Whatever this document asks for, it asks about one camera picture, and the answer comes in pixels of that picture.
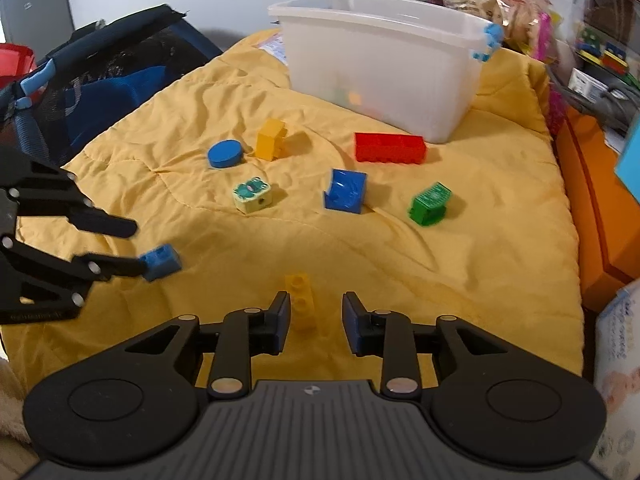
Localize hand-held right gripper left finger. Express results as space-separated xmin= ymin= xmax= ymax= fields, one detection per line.
xmin=122 ymin=290 xmax=292 ymax=400

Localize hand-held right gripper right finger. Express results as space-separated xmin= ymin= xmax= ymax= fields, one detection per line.
xmin=341 ymin=290 xmax=507 ymax=400

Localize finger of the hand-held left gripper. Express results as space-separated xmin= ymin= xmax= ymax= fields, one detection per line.
xmin=65 ymin=204 xmax=139 ymax=240
xmin=72 ymin=254 xmax=149 ymax=281

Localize small yellow brick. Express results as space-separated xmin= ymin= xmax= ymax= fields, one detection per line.
xmin=284 ymin=273 xmax=318 ymax=333
xmin=255 ymin=118 xmax=289 ymax=161

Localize small light blue brick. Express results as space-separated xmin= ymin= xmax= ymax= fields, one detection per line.
xmin=140 ymin=244 xmax=182 ymax=282

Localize white plastic bin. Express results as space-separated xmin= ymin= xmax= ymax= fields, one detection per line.
xmin=267 ymin=0 xmax=503 ymax=143

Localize yellow blanket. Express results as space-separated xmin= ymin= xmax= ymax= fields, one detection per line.
xmin=0 ymin=27 xmax=586 ymax=396

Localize red plastic bin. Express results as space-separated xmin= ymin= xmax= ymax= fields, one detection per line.
xmin=0 ymin=44 xmax=37 ymax=103

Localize dark blue brick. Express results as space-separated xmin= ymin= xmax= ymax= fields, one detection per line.
xmin=324 ymin=169 xmax=367 ymax=215

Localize cream block teal print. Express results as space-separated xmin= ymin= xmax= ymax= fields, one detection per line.
xmin=232 ymin=176 xmax=273 ymax=215

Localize blue round block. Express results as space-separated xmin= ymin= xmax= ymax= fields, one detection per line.
xmin=207 ymin=140 xmax=243 ymax=169

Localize small green brick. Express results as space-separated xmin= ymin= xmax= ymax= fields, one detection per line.
xmin=407 ymin=181 xmax=452 ymax=227

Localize beige fluffy cloth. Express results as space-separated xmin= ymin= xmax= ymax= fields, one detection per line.
xmin=0 ymin=355 xmax=31 ymax=456

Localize long red brick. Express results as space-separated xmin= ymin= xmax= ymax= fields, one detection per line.
xmin=354 ymin=131 xmax=427 ymax=165

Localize grey cabinet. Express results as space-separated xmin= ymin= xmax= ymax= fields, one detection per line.
xmin=0 ymin=0 xmax=76 ymax=58

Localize white blue packet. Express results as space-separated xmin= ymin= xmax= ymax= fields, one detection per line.
xmin=257 ymin=30 xmax=288 ymax=66

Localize orange box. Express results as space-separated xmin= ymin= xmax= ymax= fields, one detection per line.
xmin=555 ymin=105 xmax=640 ymax=313

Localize white printed pack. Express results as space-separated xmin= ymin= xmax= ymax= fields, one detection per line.
xmin=590 ymin=277 xmax=640 ymax=480

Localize pink toy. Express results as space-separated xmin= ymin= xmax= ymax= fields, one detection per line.
xmin=532 ymin=10 xmax=566 ymax=136

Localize light blue toy piece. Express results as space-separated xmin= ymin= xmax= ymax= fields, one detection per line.
xmin=470 ymin=22 xmax=505 ymax=61

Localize light blue box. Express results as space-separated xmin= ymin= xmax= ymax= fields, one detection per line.
xmin=614 ymin=115 xmax=640 ymax=191

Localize clear bag of wooden pieces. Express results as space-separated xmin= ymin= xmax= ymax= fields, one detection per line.
xmin=442 ymin=0 xmax=556 ymax=53

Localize clear storage box colourful toys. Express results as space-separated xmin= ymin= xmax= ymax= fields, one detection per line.
xmin=570 ymin=0 xmax=640 ymax=91

